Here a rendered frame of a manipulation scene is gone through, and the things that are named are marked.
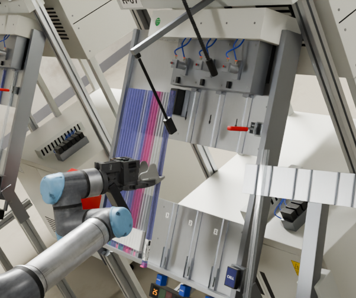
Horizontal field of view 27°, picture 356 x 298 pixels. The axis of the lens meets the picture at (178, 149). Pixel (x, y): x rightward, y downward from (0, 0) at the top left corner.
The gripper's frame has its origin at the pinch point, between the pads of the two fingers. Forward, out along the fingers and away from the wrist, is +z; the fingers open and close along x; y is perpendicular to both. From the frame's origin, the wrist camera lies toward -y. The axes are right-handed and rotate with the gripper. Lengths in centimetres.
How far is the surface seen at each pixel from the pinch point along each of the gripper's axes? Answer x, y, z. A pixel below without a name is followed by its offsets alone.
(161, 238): 3.9, -18.9, 3.5
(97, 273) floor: 135, -78, 58
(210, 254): -18.5, -18.2, 3.8
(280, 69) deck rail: -31.9, 31.6, 15.5
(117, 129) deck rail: 36.3, 9.2, 9.4
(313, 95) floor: 132, 0, 205
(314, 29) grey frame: -36, 42, 23
